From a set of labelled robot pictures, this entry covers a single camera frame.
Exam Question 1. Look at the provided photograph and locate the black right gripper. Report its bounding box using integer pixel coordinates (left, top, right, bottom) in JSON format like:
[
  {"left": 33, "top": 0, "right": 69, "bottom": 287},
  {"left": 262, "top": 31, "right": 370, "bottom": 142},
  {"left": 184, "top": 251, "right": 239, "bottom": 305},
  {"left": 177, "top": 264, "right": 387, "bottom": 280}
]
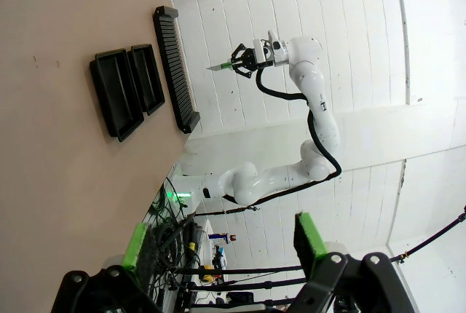
[{"left": 224, "top": 42, "right": 260, "bottom": 81}]

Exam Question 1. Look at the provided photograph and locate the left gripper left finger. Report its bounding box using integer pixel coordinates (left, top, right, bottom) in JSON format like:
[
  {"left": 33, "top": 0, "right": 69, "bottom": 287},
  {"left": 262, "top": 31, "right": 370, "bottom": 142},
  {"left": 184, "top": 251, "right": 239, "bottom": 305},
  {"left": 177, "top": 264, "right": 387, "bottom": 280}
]
[{"left": 50, "top": 222, "right": 163, "bottom": 313}]

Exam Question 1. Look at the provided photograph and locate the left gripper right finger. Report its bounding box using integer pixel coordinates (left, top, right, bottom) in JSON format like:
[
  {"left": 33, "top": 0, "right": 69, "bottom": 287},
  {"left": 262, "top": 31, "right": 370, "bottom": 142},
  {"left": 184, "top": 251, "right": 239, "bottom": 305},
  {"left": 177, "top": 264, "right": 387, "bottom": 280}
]
[{"left": 287, "top": 212, "right": 419, "bottom": 313}]

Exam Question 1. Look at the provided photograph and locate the black ESD tray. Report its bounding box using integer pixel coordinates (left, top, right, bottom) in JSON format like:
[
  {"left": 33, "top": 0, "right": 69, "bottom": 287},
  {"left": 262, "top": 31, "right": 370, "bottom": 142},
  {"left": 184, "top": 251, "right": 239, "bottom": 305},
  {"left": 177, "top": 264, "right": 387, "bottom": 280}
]
[
  {"left": 129, "top": 43, "right": 167, "bottom": 116},
  {"left": 89, "top": 47, "right": 146, "bottom": 143}
]

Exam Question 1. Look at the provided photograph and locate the black slotted board rack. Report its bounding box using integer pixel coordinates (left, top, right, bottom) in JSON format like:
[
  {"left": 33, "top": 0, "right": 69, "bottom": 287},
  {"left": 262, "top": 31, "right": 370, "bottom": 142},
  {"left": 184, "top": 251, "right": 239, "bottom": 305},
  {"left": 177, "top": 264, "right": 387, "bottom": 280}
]
[{"left": 152, "top": 5, "right": 202, "bottom": 135}]

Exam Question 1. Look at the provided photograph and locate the small colourful toy figure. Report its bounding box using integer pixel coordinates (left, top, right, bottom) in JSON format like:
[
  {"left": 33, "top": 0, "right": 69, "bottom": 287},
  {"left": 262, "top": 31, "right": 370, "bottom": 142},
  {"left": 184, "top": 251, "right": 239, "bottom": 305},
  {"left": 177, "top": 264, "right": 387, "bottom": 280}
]
[{"left": 208, "top": 231, "right": 238, "bottom": 245}]

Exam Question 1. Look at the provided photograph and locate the black stand strut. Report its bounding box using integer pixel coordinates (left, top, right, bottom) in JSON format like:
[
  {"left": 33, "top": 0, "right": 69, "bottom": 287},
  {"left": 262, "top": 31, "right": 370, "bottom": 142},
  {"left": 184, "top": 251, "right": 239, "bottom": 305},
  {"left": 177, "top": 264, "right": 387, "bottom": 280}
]
[{"left": 385, "top": 203, "right": 466, "bottom": 266}]

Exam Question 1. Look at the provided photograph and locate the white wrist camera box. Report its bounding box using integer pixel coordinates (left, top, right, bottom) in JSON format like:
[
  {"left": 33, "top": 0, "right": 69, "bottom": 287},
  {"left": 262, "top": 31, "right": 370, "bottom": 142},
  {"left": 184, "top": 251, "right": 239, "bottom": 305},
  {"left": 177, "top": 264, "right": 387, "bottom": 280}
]
[{"left": 253, "top": 38, "right": 275, "bottom": 68}]

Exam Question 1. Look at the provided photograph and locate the black cable bundle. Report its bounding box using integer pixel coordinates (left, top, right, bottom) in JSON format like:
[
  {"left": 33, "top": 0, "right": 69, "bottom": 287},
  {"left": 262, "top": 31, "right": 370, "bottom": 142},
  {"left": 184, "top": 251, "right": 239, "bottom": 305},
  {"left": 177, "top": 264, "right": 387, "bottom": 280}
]
[{"left": 145, "top": 214, "right": 200, "bottom": 313}]

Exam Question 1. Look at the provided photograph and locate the thin black loose cable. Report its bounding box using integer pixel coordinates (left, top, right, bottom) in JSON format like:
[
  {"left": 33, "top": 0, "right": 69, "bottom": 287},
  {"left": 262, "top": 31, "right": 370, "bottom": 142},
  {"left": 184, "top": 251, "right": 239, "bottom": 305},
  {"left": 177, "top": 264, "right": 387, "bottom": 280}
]
[{"left": 189, "top": 204, "right": 260, "bottom": 218}]

